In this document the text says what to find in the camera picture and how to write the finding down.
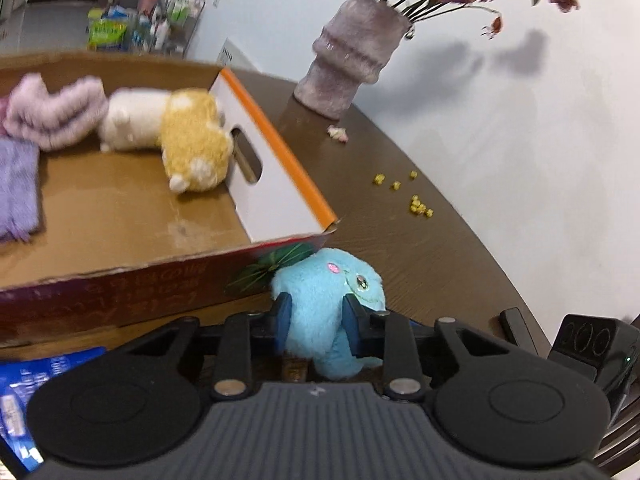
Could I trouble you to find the lilac fluffy cloth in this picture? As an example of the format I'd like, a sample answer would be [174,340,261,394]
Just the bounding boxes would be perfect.
[2,72,111,152]

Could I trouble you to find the dark wooden chair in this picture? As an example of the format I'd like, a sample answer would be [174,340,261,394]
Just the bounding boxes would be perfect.
[592,390,640,479]

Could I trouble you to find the light blue plush toy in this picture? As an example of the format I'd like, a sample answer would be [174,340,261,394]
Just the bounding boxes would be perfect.
[270,247,389,382]

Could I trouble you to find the yellow plush toy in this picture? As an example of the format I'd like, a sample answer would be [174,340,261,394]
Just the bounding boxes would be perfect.
[158,87,236,195]

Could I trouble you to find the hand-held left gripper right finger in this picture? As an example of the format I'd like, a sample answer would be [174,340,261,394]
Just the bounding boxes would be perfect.
[342,294,533,401]

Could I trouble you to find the purple towel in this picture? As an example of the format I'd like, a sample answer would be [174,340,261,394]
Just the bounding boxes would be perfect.
[0,137,43,244]

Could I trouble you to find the storage cart with supplies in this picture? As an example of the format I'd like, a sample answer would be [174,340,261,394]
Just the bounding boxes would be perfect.
[86,0,223,59]

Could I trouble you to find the dark blue printed packet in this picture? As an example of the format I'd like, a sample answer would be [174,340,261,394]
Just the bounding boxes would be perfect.
[0,346,108,473]

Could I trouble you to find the white wall socket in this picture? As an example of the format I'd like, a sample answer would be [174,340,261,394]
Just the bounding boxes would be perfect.
[219,38,262,73]

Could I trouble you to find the pink textured vase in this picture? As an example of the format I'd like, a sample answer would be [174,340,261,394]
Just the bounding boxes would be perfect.
[293,0,416,121]

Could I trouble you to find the scattered yellow petals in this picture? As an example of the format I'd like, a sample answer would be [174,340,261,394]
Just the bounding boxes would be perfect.
[372,170,436,220]

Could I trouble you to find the shallow cardboard box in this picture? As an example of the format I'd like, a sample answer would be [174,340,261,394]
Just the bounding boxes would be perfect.
[0,51,342,350]

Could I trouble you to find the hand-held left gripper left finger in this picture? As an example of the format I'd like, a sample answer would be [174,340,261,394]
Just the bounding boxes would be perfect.
[107,292,292,400]

